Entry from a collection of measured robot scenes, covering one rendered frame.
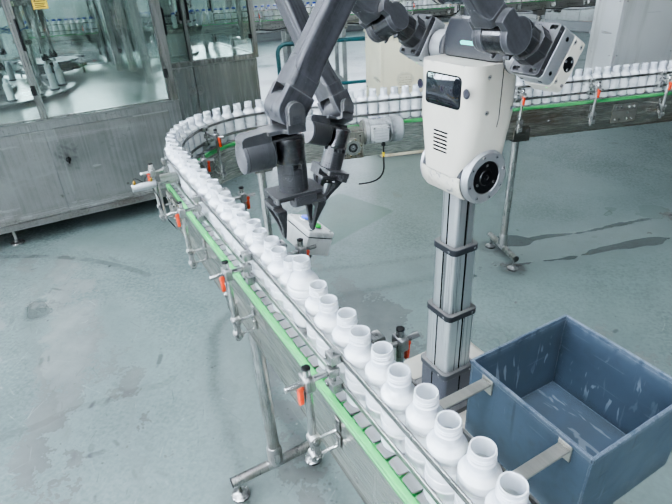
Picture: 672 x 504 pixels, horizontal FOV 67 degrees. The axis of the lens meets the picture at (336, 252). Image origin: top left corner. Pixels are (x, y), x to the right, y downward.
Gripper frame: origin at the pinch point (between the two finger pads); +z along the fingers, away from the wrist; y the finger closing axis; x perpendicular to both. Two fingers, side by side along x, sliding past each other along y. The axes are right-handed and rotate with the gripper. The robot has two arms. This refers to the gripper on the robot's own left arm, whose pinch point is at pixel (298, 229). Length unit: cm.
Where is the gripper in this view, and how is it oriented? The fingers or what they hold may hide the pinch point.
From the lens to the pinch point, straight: 103.4
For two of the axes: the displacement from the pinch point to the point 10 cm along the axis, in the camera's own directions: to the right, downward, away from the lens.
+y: 8.7, -2.8, 4.1
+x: -4.9, -4.1, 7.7
